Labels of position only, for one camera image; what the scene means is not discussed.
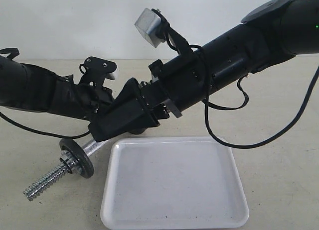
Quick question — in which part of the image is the white rectangular plastic tray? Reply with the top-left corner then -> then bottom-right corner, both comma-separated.
100,137 -> 249,230

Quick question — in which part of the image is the chrome threaded dumbbell bar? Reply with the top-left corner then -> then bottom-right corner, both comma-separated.
23,139 -> 109,201

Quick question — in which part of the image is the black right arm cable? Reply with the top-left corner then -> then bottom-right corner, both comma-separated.
164,0 -> 319,149

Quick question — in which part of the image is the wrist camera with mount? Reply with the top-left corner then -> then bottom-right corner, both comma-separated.
79,56 -> 117,88
135,8 -> 192,55

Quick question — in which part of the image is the black weight plate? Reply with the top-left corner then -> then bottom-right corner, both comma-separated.
128,127 -> 147,135

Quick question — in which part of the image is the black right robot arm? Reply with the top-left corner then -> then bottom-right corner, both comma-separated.
88,0 -> 319,142

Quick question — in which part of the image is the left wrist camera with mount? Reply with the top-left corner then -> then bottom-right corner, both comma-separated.
79,56 -> 117,88

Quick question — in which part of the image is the chrome spin-lock collar nut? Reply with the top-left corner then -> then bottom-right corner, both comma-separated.
60,150 -> 82,174

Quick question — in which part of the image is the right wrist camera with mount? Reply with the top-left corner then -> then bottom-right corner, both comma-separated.
135,8 -> 192,55

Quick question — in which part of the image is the black round base plate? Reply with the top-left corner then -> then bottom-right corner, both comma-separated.
59,139 -> 95,179

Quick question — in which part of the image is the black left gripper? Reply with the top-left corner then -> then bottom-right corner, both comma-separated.
53,75 -> 114,120

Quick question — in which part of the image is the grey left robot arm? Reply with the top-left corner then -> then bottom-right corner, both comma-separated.
0,56 -> 117,120

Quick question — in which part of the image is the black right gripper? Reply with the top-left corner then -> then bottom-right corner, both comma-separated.
88,52 -> 206,142

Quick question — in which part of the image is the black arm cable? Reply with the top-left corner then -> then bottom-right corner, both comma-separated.
164,0 -> 319,149
0,47 -> 92,138

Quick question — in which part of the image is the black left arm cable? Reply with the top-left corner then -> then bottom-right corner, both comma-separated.
0,47 -> 92,138

